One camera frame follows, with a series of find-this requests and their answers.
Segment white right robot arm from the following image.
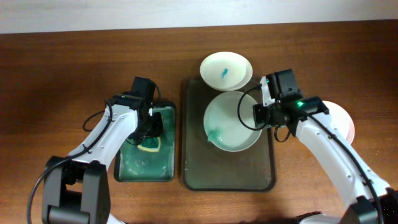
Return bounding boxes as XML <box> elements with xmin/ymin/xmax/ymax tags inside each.
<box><xmin>253</xmin><ymin>69</ymin><xmax>397</xmax><ymax>223</ymax></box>

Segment green and yellow sponge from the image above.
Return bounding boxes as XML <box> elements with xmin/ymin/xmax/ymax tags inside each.
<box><xmin>137</xmin><ymin>137</ymin><xmax>161</xmax><ymax>152</ymax></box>

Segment dark brown serving tray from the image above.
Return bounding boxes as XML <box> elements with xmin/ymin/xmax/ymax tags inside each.
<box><xmin>180</xmin><ymin>77</ymin><xmax>276</xmax><ymax>192</ymax></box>

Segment white plate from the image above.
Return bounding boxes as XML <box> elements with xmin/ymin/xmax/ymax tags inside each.
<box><xmin>200</xmin><ymin>52</ymin><xmax>253</xmax><ymax>91</ymax></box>
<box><xmin>323</xmin><ymin>101</ymin><xmax>355</xmax><ymax>144</ymax></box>

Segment white plate bottom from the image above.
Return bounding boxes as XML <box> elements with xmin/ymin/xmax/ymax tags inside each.
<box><xmin>323</xmin><ymin>101</ymin><xmax>355</xmax><ymax>144</ymax></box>

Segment white plate top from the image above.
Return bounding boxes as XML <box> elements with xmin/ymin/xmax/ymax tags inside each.
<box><xmin>200</xmin><ymin>52</ymin><xmax>253</xmax><ymax>91</ymax></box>

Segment dark green water tray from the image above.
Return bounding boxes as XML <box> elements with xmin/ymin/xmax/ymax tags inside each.
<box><xmin>114</xmin><ymin>101</ymin><xmax>176</xmax><ymax>182</ymax></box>

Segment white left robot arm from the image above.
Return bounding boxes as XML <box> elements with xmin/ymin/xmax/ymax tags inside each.
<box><xmin>39</xmin><ymin>77</ymin><xmax>162</xmax><ymax>223</ymax></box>

